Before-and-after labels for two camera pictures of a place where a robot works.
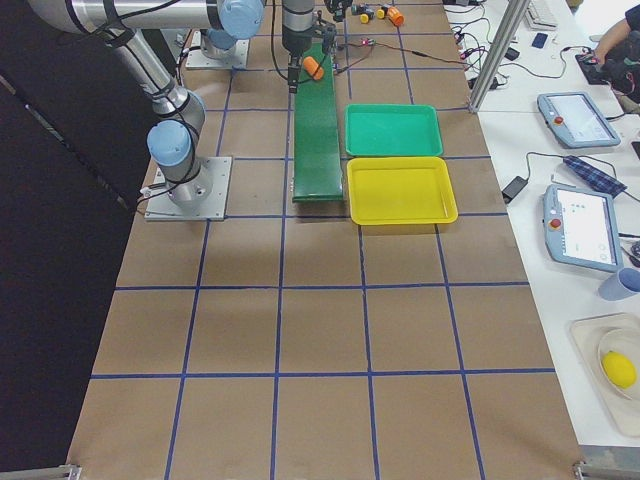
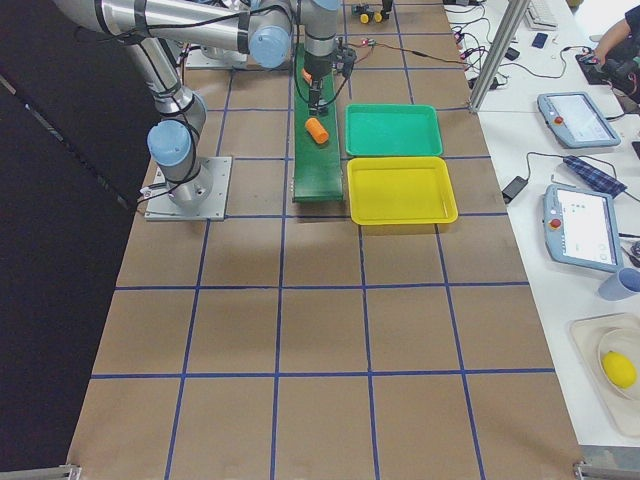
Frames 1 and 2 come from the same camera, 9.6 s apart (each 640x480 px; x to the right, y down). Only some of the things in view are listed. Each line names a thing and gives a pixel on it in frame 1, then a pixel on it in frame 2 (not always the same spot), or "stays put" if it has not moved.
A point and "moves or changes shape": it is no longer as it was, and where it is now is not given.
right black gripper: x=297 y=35 to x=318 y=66
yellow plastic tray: x=401 y=190 stays put
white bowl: x=627 y=342 stays put
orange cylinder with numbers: x=394 y=15 to x=308 y=76
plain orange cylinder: x=312 y=67 moves or changes shape
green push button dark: x=360 y=9 to x=323 y=110
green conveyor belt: x=318 y=151 stays put
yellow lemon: x=619 y=370 stays put
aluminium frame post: x=499 y=55 stays put
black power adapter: x=513 y=188 stays put
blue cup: x=620 y=285 stays put
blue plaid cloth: x=594 y=175 stays put
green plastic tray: x=388 y=130 stays put
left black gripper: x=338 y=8 to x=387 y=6
